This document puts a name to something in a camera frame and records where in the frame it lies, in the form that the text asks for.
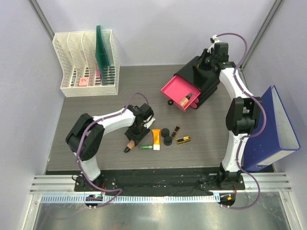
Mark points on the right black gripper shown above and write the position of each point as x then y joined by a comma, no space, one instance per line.
205,53

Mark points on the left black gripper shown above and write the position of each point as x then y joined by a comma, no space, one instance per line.
136,138

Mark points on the beige foundation tube black cap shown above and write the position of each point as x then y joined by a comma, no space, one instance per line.
130,146

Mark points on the orange white cream tube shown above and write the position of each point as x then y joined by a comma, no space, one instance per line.
156,139

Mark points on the black round jar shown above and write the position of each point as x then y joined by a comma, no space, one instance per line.
168,140
165,132

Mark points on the black pink drawer organizer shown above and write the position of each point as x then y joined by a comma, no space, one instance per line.
204,80

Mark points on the pink drawer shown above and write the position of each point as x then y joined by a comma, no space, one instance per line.
177,88
194,104

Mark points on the round foundation bottle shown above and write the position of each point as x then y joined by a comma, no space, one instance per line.
184,101

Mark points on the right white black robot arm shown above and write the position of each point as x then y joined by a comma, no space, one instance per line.
243,114

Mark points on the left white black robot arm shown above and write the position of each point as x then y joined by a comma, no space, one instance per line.
85,137

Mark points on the green lip balm tube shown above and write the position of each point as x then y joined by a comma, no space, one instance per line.
146,147

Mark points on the black gold upright lipstick case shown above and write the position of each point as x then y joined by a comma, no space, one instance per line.
175,132

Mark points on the gold lipstick lying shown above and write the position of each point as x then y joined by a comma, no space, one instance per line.
183,140

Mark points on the pink item in organizer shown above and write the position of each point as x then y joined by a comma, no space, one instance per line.
98,74

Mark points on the pink eraser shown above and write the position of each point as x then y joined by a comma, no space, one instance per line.
83,82

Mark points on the green board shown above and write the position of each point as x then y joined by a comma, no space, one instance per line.
101,53

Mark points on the white mesh file organizer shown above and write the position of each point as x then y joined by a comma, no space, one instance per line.
76,54

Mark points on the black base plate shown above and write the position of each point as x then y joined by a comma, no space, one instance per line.
162,182

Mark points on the blue ring binder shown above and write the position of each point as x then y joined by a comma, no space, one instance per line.
276,141

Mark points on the aluminium rail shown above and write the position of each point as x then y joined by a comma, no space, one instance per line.
61,189

